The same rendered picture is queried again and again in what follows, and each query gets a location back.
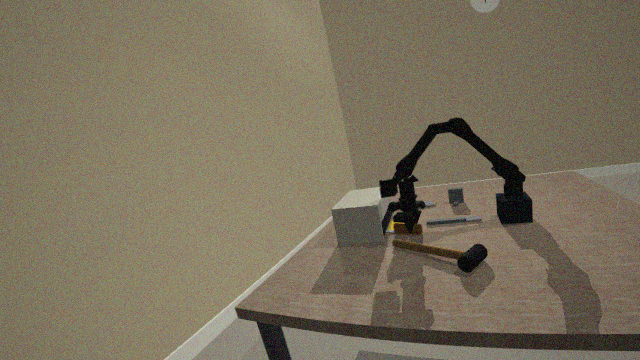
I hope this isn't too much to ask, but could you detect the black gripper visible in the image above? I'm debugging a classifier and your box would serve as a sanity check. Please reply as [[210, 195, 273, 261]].
[[393, 194, 425, 233]]

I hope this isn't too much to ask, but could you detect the mallet with wooden handle and black head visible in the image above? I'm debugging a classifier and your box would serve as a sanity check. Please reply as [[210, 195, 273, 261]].
[[392, 239, 488, 273]]

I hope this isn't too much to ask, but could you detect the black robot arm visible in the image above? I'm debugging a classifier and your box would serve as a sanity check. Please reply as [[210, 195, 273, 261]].
[[379, 118, 526, 198]]

